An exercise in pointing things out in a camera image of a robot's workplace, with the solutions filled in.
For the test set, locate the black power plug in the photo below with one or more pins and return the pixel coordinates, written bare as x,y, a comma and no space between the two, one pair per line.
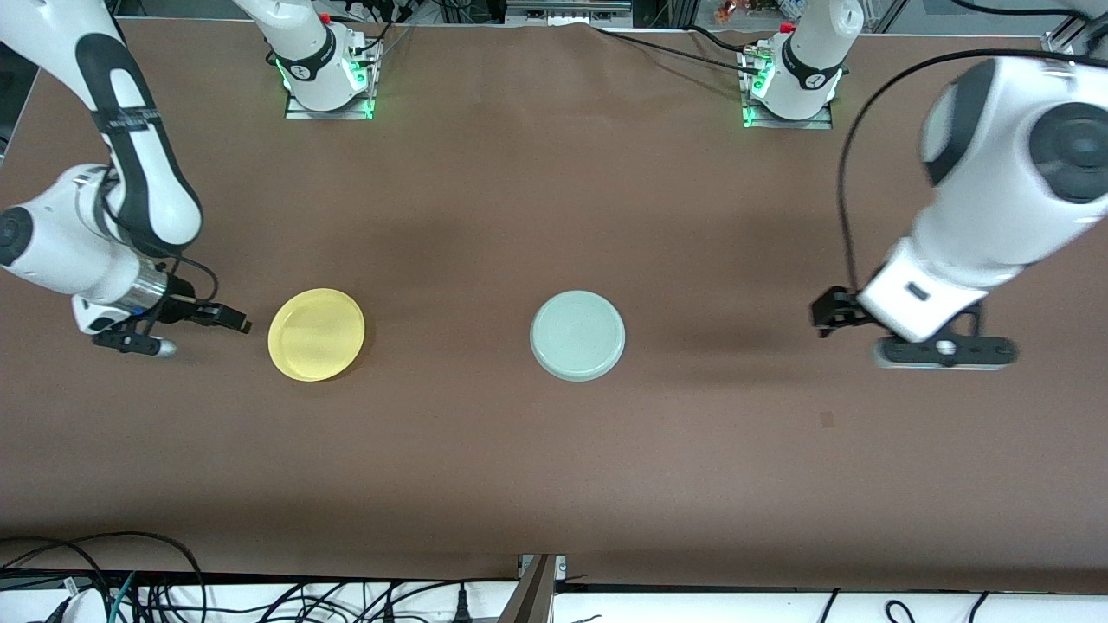
462,606

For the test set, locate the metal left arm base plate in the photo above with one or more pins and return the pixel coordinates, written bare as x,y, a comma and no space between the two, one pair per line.
818,124

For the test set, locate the grey metal frame bar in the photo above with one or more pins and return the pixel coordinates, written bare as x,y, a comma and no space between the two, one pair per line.
567,12

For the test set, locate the aluminium profile beam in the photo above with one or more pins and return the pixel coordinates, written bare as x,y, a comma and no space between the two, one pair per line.
528,597

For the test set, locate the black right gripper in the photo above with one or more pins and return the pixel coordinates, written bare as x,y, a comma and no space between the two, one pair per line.
183,309

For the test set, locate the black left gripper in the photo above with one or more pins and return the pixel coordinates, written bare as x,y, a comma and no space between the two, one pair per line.
833,309

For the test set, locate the brown table cover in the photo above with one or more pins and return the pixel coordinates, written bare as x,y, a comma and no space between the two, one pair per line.
554,216

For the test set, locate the yellow plate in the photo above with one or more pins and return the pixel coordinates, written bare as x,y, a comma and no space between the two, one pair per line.
316,335

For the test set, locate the pale green plate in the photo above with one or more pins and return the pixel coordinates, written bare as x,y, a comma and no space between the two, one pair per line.
577,336

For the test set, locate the metal corner bracket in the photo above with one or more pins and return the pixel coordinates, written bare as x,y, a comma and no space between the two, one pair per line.
1058,45

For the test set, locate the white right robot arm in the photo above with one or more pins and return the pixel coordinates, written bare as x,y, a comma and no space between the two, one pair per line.
52,251

